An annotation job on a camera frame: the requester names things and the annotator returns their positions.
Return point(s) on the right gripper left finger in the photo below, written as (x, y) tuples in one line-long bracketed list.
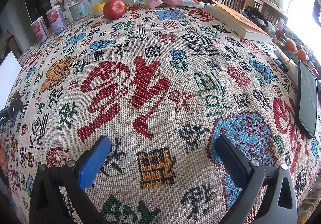
[(47, 204)]

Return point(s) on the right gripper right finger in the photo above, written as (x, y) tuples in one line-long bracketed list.
[(279, 203)]

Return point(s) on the left purple tin can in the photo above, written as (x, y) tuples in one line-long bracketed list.
[(40, 30)]

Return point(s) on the purple tin can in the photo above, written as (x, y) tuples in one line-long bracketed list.
[(40, 30), (56, 19)]

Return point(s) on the right purple tin can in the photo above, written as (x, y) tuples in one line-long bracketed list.
[(56, 19)]

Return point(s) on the red flower vase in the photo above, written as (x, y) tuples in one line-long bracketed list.
[(60, 3)]

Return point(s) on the large silver blue tin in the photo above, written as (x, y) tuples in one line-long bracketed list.
[(80, 9)]

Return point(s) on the small yellow lid jar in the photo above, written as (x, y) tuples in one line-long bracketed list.
[(98, 9)]

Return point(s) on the red apple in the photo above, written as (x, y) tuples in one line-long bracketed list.
[(114, 9)]

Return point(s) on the patterned woven tablecloth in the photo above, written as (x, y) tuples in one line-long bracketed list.
[(163, 84)]

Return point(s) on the orange cover book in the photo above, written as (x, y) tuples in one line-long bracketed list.
[(241, 25)]

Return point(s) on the wooden chair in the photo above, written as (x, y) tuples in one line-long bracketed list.
[(268, 9)]

